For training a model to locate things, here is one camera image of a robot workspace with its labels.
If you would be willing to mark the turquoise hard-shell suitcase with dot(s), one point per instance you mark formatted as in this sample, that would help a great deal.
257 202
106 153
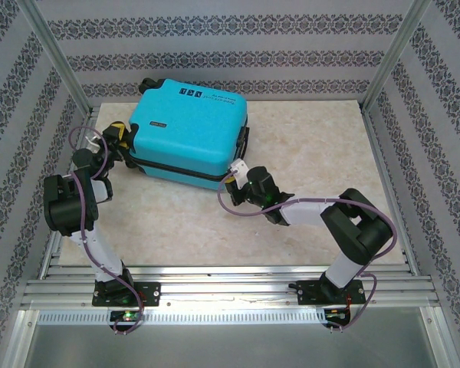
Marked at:
184 130

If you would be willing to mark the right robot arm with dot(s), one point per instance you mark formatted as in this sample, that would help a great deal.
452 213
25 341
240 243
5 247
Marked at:
352 230

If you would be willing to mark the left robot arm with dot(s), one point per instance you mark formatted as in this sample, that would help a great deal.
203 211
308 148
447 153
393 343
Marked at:
71 207

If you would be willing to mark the wide aluminium mounting beam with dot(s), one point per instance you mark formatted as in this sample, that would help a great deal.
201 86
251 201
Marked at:
230 293

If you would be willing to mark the grey metal shelf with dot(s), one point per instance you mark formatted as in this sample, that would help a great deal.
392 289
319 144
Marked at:
230 349

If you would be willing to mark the narrow aluminium table-edge rail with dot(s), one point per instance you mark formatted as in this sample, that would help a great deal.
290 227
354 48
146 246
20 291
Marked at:
230 270

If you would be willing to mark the aluminium frame corner post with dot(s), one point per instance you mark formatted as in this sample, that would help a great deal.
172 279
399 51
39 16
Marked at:
395 57
57 57

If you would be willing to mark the aluminium frame side rail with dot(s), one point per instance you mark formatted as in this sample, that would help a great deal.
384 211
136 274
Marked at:
51 253
391 191

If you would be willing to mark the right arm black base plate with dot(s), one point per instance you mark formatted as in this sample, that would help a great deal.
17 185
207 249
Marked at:
308 293

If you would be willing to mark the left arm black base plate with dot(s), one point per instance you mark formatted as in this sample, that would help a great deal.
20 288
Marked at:
151 293

